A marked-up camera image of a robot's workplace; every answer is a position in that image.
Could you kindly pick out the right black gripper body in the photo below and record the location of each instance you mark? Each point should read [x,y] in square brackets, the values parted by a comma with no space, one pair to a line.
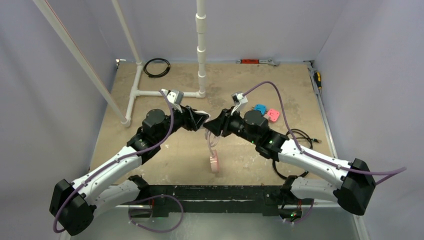
[224,121]

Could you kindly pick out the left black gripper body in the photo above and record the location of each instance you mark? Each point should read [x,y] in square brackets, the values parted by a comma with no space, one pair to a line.
[183,122]

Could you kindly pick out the blue plug adapter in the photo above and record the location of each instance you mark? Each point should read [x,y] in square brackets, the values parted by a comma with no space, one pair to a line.
[261,108]

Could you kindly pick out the pink plug adapter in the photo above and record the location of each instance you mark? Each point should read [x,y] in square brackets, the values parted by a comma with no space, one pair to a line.
[272,115]

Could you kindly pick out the pink round power strip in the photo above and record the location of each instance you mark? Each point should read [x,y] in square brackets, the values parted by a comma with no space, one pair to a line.
[214,162]

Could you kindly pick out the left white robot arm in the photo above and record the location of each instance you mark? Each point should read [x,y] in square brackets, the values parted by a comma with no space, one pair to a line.
[73,204]

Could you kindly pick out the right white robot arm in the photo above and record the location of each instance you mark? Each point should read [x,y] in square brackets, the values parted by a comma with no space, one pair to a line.
[349,184]

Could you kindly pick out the red adjustable wrench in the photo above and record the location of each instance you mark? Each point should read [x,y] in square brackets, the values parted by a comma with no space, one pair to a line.
[269,61]

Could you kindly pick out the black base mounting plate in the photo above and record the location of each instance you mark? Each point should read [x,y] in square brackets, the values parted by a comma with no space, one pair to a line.
[164,204]

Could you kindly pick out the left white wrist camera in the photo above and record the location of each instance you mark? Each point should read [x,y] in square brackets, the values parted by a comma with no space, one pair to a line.
[175,98]

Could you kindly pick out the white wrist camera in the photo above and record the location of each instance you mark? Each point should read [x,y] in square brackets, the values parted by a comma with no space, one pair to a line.
[175,98]
[240,101]

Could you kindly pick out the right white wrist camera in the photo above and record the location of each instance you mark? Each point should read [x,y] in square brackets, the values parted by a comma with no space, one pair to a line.
[240,101]

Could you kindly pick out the white PVC pipe frame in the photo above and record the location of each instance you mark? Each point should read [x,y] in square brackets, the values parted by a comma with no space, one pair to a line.
[125,119]

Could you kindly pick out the aluminium extrusion rail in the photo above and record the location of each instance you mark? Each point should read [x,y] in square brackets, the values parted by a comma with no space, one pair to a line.
[289,193]

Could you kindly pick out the yellow handled screwdriver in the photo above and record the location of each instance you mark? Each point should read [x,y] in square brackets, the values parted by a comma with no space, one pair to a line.
[318,80]

